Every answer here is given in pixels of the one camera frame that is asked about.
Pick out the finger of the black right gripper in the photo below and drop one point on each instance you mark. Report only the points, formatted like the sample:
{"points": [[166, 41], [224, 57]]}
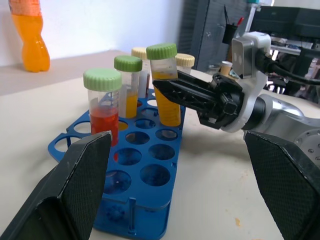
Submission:
{"points": [[195, 79], [185, 93]]}

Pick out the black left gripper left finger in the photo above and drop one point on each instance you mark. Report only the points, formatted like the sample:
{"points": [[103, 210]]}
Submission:
{"points": [[75, 190]]}

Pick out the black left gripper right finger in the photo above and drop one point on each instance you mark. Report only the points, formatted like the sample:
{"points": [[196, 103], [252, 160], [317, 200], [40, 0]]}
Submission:
{"points": [[287, 190]]}

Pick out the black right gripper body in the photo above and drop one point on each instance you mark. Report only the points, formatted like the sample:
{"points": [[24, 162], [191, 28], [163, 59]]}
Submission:
{"points": [[225, 105]]}

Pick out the yellow liquid green-capped tube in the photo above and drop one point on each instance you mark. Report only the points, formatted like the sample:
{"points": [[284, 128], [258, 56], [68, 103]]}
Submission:
{"points": [[170, 112], [130, 100]]}

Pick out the cream-capped test tube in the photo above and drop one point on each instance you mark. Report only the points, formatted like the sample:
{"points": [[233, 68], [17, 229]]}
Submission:
{"points": [[140, 53], [185, 61]]}

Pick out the blue test tube rack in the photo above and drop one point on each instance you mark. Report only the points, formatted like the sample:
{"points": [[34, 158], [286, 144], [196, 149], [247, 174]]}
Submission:
{"points": [[155, 175]]}

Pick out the small paper cup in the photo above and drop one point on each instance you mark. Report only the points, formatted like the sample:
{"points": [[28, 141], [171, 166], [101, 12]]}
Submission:
{"points": [[226, 67]]}

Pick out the dark grey cabinet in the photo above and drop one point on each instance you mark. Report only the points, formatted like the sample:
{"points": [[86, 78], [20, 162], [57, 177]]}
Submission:
{"points": [[200, 32]]}

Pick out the black pen holder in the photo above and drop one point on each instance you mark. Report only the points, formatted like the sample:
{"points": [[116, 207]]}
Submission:
{"points": [[229, 33]]}

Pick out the red-tipped pen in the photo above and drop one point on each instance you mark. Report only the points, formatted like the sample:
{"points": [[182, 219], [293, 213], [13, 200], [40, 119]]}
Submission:
{"points": [[240, 21]]}

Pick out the red liquid green-capped tube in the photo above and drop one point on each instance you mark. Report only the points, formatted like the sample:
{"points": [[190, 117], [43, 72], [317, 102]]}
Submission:
{"points": [[103, 120]]}

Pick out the black monitor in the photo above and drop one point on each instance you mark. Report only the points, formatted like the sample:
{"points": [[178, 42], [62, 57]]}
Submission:
{"points": [[287, 21]]}

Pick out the orange soda bottle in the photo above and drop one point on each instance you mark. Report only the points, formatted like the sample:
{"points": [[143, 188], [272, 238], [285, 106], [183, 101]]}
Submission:
{"points": [[33, 45]]}

